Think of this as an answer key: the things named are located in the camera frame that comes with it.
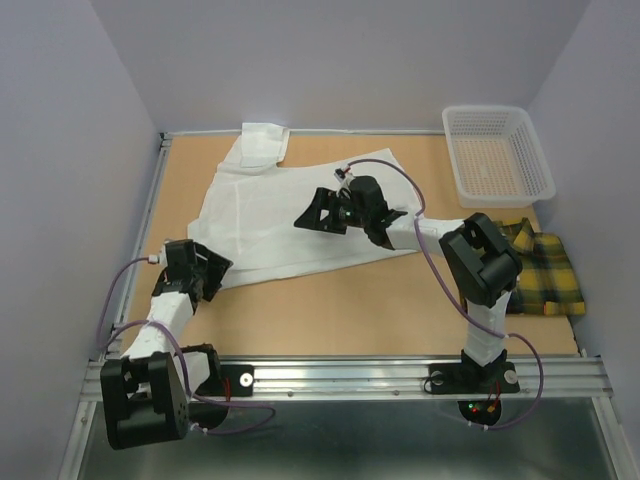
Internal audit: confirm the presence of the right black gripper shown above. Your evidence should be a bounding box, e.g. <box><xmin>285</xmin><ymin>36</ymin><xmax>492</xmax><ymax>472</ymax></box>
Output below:
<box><xmin>292</xmin><ymin>188</ymin><xmax>369</xmax><ymax>234</ymax></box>

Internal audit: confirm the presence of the white long sleeve shirt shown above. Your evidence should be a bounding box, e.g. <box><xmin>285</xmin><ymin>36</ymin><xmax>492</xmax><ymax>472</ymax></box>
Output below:
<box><xmin>187</xmin><ymin>121</ymin><xmax>426</xmax><ymax>294</ymax></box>

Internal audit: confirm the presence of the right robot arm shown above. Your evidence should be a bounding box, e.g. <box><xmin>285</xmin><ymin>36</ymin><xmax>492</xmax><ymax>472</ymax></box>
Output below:
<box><xmin>294</xmin><ymin>170</ymin><xmax>522</xmax><ymax>390</ymax></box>

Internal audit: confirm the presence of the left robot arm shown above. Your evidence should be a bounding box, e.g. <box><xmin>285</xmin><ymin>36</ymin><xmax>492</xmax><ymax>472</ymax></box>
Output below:
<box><xmin>100</xmin><ymin>239</ymin><xmax>232</xmax><ymax>450</ymax></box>

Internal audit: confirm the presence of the white plastic basket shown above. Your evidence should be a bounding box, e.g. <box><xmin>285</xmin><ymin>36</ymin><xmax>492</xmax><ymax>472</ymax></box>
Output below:
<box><xmin>442</xmin><ymin>105</ymin><xmax>556</xmax><ymax>209</ymax></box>

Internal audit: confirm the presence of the yellow plaid folded shirt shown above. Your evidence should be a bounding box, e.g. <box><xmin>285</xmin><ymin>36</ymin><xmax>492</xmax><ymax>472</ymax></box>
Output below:
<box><xmin>495</xmin><ymin>218</ymin><xmax>586</xmax><ymax>316</ymax></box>

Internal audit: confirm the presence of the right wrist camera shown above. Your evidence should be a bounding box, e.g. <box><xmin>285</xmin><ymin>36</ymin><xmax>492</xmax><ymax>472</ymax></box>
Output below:
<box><xmin>334</xmin><ymin>165</ymin><xmax>355</xmax><ymax>196</ymax></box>

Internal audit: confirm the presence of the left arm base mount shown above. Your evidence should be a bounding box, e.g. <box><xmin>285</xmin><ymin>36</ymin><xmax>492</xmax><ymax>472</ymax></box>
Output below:
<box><xmin>196</xmin><ymin>364</ymin><xmax>255</xmax><ymax>398</ymax></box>

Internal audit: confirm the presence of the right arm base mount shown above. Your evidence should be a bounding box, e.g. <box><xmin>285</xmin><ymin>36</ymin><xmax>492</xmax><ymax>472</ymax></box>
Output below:
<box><xmin>423</xmin><ymin>362</ymin><xmax>520</xmax><ymax>395</ymax></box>

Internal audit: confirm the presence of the aluminium front rail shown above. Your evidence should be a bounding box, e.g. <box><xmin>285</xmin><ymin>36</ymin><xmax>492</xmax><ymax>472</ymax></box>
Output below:
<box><xmin>82</xmin><ymin>355</ymin><xmax>614</xmax><ymax>401</ymax></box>

